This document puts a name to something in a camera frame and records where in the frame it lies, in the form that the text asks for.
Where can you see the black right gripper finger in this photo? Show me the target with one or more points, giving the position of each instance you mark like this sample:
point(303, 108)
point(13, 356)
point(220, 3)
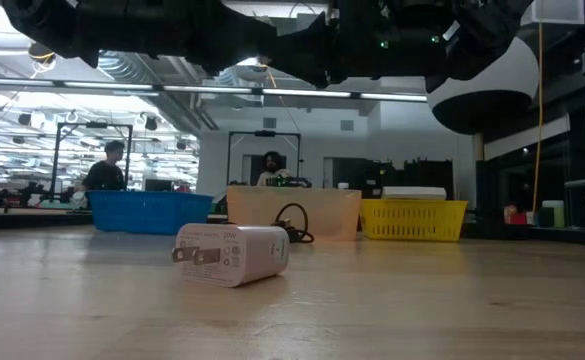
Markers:
point(322, 67)
point(312, 37)

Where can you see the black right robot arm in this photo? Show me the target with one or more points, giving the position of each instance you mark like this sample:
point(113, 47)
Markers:
point(482, 30)

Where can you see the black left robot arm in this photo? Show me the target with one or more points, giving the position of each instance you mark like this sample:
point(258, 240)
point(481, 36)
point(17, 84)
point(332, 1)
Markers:
point(72, 25)

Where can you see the orange translucent bin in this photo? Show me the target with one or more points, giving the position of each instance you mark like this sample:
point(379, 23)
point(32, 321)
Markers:
point(252, 215)

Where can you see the yellow plastic bin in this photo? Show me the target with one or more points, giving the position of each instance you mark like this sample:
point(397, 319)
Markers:
point(412, 220)

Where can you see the blue plastic bin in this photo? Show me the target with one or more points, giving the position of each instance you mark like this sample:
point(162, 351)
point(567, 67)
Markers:
point(147, 212)

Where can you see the long ceiling light strip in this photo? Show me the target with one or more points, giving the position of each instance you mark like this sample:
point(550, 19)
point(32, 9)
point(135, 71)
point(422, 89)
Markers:
point(302, 93)

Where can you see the person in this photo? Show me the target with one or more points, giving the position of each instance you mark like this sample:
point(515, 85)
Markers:
point(272, 172)
point(104, 175)

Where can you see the white globe lamp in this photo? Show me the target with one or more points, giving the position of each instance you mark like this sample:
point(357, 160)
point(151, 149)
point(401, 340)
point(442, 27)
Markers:
point(482, 110)

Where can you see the black cabinet row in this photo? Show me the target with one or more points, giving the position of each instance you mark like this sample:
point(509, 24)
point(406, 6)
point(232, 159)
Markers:
point(422, 175)

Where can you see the red box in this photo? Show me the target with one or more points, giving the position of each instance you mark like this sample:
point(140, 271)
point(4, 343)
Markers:
point(516, 217)

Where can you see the green white container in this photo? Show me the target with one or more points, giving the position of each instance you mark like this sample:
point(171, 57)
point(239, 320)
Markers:
point(553, 215)

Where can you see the black background rig frame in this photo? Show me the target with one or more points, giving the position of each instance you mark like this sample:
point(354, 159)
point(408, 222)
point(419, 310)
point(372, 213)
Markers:
point(230, 155)
point(58, 160)

